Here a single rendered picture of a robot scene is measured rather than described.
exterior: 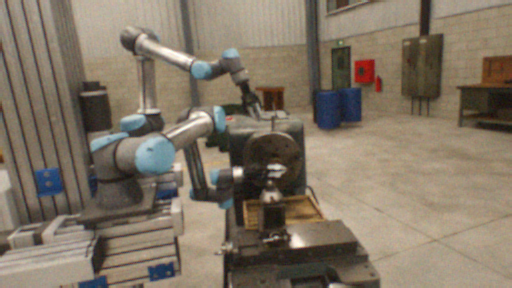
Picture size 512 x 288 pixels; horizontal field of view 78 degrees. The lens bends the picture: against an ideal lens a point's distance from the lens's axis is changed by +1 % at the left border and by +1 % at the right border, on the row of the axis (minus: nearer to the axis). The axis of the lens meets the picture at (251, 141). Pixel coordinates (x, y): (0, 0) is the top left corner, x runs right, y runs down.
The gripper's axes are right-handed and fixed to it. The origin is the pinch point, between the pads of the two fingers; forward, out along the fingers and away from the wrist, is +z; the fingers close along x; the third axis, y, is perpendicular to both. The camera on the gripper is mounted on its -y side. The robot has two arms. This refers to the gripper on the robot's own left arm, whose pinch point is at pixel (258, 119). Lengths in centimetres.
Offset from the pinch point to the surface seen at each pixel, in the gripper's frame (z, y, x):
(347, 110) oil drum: 186, -663, 237
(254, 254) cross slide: 32, 58, -20
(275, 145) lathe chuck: 17.9, -7.8, 2.9
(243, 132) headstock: 7.6, -23.9, -10.3
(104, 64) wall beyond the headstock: -214, -917, -366
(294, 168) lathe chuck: 33.9, -7.8, 7.3
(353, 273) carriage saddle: 47, 65, 7
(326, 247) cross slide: 40, 58, 3
